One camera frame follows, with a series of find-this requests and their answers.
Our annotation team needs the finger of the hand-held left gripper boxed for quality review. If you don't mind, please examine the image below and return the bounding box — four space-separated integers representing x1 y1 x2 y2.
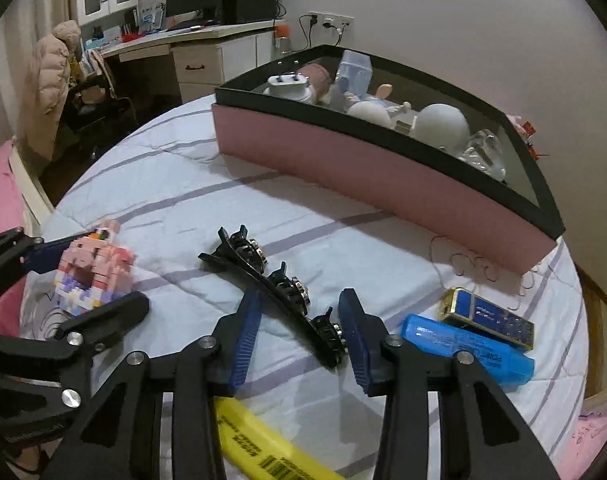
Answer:
0 227 91 307
0 292 151 362

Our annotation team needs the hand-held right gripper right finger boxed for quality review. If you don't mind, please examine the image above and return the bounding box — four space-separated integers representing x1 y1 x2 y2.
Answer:
337 287 559 480

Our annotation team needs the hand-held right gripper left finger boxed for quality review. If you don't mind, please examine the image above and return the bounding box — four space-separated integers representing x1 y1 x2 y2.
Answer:
43 288 263 480

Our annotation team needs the pink purple brick figure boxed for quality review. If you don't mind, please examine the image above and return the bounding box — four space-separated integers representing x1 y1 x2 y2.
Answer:
56 219 137 317

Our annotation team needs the long black hair clip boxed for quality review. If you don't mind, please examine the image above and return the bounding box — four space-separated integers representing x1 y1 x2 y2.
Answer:
198 225 347 369

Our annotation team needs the pink storage box black rim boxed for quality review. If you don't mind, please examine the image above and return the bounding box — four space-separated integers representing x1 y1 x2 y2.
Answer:
212 44 567 275

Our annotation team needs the bald doll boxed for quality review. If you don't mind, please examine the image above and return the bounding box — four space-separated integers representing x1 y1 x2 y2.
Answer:
345 84 415 129

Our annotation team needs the pink pillow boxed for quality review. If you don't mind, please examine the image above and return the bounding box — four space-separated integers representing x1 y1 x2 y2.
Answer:
0 140 30 333

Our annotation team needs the yellow highlighter pen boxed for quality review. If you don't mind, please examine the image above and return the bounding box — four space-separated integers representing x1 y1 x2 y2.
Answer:
214 396 345 480

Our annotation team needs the blue highlighter pen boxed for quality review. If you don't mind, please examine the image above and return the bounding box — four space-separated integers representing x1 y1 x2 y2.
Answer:
401 313 536 389

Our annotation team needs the blue gold small box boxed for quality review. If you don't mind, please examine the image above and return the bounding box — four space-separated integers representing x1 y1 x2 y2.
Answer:
439 287 536 350

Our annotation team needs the striped bed sheet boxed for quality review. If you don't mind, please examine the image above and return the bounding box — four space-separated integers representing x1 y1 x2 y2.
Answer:
20 94 590 480

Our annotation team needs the black office chair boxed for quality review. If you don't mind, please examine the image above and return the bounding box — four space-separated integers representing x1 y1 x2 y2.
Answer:
58 52 136 148

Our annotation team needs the pink puffer jacket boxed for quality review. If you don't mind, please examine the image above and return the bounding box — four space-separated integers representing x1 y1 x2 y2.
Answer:
24 20 84 162

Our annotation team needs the white round ball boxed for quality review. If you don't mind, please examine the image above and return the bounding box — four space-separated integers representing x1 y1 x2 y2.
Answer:
415 103 472 154

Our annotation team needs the pink printed paper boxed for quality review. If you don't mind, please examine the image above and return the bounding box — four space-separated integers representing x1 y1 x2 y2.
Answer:
552 394 607 480

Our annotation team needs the white plug adapter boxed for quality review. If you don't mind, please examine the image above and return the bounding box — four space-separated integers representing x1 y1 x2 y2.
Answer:
262 72 315 104

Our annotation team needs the white desk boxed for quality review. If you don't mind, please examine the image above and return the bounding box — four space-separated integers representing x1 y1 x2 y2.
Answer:
99 19 286 103

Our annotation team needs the pale blue translucent bottle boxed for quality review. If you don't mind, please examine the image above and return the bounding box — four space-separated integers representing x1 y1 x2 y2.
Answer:
333 50 375 106

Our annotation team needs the white wall power outlet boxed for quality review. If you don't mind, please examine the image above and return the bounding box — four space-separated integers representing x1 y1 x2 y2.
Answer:
307 11 356 29

